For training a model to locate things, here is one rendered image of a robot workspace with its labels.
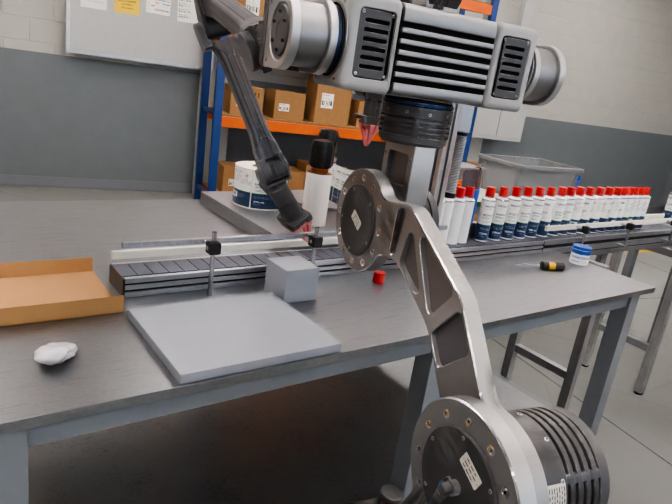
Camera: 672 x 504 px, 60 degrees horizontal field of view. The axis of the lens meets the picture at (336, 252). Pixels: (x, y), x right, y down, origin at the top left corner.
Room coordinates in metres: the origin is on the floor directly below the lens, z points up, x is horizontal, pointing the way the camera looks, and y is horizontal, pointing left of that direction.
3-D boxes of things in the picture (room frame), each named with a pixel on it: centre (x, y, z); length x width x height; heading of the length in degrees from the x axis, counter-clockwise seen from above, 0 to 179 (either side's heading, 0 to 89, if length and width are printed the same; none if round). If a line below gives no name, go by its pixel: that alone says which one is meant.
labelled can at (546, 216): (2.34, -0.82, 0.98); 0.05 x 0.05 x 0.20
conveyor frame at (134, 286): (1.80, -0.14, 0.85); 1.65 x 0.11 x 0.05; 128
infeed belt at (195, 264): (1.80, -0.14, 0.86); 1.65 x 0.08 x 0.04; 128
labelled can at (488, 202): (2.11, -0.52, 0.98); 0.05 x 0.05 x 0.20
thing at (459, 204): (2.00, -0.39, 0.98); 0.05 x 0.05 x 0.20
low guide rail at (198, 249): (1.65, 0.11, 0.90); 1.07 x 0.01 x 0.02; 128
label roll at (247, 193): (2.18, 0.32, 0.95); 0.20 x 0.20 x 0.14
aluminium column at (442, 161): (1.72, -0.26, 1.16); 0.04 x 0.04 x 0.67; 38
